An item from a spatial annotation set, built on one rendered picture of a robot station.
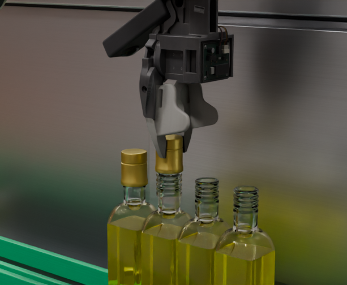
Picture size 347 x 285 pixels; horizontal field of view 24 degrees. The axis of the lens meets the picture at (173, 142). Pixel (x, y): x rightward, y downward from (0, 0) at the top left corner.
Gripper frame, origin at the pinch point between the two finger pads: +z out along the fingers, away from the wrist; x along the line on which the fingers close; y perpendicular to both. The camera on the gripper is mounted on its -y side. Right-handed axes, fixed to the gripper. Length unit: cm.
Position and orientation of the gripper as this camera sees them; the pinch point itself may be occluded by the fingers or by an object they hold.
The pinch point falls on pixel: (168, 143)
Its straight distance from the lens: 102.9
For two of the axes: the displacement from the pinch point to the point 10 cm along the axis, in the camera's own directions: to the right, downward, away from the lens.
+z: 0.0, 9.8, 2.1
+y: 7.9, 1.3, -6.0
